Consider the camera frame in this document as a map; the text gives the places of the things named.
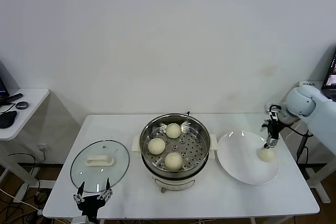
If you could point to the dark computer monitor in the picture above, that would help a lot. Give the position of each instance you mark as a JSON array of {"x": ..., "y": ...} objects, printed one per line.
[{"x": 2, "y": 85}]

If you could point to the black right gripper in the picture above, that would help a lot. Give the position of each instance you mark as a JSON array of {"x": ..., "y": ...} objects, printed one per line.
[{"x": 273, "y": 129}]

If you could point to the black computer mouse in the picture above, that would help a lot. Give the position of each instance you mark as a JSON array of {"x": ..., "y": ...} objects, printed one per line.
[{"x": 8, "y": 119}]

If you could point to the cream electric cooker base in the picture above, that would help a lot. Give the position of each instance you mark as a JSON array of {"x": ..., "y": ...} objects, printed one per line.
[{"x": 173, "y": 182}]

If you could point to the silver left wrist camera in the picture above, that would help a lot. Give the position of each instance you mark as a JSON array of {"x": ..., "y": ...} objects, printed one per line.
[{"x": 79, "y": 220}]

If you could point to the stainless steel steamer basket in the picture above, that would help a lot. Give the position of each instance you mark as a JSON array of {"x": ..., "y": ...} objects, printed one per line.
[{"x": 189, "y": 145}]

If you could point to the round black disc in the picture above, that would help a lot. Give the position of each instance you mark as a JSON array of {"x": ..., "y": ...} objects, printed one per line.
[{"x": 21, "y": 104}]

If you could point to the white steamed baozi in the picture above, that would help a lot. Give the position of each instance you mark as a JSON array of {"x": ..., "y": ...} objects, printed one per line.
[
  {"x": 173, "y": 161},
  {"x": 156, "y": 146},
  {"x": 266, "y": 155},
  {"x": 173, "y": 130}
]

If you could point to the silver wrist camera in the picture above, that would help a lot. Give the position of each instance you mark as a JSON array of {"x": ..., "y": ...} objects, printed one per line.
[
  {"x": 79, "y": 220},
  {"x": 274, "y": 111}
]

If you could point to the open laptop with lit screen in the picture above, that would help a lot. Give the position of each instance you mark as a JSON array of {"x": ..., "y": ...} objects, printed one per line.
[{"x": 331, "y": 77}]

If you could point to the white printed label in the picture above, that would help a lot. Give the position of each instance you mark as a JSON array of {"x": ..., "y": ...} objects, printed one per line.
[{"x": 307, "y": 84}]

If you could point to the white round plate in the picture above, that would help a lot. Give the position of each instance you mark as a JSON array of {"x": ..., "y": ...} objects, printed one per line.
[{"x": 241, "y": 155}]

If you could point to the white desk with monitor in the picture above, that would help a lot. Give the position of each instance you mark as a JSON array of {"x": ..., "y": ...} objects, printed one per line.
[{"x": 29, "y": 119}]

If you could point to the black remote control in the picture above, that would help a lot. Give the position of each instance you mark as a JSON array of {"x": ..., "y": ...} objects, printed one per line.
[{"x": 15, "y": 97}]

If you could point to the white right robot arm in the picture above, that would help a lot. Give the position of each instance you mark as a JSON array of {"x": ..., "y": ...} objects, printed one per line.
[{"x": 323, "y": 119}]

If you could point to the white wall socket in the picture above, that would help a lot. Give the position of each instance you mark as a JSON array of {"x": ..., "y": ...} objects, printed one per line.
[{"x": 43, "y": 147}]

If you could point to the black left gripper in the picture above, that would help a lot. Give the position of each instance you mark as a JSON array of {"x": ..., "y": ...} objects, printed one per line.
[{"x": 90, "y": 207}]

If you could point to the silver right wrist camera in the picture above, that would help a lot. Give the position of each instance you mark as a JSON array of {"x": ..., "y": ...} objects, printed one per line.
[{"x": 274, "y": 111}]

